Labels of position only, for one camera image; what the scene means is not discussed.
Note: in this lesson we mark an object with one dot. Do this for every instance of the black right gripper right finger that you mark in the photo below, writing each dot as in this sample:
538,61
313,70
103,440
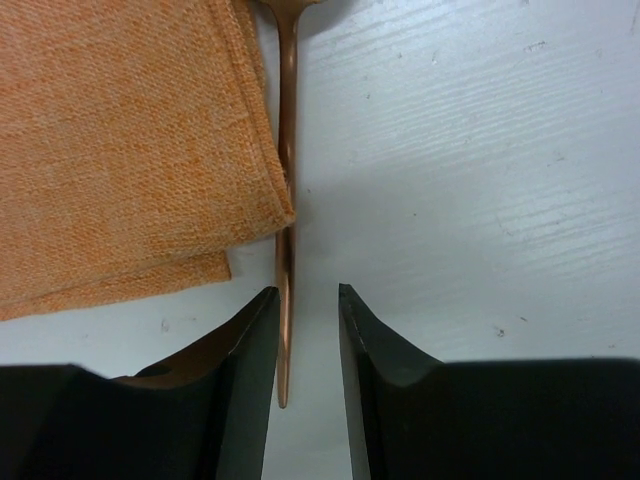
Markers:
412,416

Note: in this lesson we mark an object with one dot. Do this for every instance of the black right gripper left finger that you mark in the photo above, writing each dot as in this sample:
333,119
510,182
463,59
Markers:
200,413

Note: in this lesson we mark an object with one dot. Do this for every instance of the orange cloth placemat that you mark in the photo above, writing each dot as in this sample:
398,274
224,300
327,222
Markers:
136,150

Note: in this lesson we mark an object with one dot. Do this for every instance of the copper spoon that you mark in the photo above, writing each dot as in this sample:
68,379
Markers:
286,14

